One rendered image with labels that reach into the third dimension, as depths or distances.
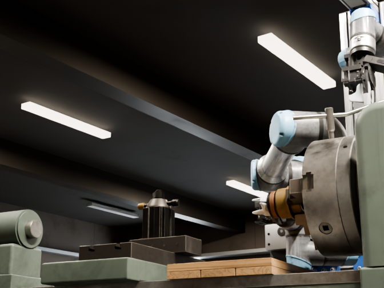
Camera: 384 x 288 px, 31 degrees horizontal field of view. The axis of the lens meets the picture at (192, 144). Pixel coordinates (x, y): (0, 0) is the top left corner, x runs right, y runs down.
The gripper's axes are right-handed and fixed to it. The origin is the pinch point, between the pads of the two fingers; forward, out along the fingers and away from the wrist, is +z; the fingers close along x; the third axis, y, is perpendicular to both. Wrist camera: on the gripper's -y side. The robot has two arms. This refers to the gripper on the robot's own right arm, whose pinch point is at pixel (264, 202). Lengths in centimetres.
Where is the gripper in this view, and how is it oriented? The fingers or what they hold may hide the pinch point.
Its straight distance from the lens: 194.5
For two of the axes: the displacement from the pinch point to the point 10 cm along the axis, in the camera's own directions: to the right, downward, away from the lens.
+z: -4.9, -2.6, -8.3
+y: -8.7, 1.4, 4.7
